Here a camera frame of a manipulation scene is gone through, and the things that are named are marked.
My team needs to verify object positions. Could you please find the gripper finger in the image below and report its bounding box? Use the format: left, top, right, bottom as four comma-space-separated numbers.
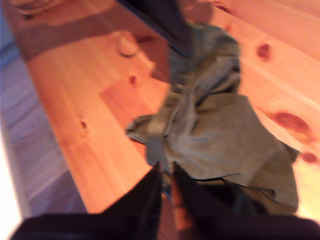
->
99, 161, 163, 217
117, 0, 195, 58
172, 161, 266, 218

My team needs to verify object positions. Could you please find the olive green underwear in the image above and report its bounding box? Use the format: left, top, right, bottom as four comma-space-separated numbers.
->
124, 22, 301, 216

